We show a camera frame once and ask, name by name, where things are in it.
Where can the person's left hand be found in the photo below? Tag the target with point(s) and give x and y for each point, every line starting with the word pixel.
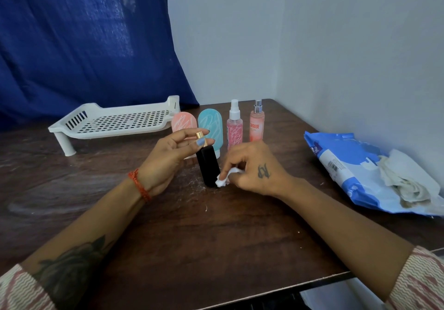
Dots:
pixel 159 167

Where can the person's right hand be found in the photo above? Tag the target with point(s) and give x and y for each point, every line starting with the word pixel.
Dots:
pixel 260 178

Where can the white wet wipe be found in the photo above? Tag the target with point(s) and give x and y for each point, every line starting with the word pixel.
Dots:
pixel 222 180

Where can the black perfume bottle gold cap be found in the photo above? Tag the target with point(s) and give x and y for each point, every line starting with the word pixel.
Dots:
pixel 208 167

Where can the pink spray bottle white cap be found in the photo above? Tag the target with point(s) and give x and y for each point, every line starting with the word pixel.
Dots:
pixel 234 132

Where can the pink squeeze bottle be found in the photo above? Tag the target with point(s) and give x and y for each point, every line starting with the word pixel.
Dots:
pixel 184 121

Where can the orange spray bottle silver cap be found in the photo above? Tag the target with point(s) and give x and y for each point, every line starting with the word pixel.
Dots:
pixel 256 126

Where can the white perforated plastic rack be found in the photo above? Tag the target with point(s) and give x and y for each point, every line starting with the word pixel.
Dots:
pixel 118 122

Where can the teal squeeze bottle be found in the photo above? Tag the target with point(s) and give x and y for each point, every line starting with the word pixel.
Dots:
pixel 211 120

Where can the blue white wet wipes pack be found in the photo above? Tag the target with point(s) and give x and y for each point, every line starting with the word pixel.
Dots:
pixel 347 165

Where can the person's right forearm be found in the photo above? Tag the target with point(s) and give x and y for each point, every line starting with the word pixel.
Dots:
pixel 347 230

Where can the person's left forearm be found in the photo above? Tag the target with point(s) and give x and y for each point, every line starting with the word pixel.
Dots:
pixel 90 233

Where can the dark blue curtain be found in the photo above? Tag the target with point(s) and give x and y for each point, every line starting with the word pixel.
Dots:
pixel 76 49

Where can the patterned left sleeve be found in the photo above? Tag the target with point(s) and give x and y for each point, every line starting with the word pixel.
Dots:
pixel 20 292

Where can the patterned sleeve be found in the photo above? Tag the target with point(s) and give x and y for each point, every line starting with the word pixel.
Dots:
pixel 20 292
pixel 421 280

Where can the patterned right sleeve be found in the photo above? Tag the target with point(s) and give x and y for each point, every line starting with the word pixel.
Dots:
pixel 421 280

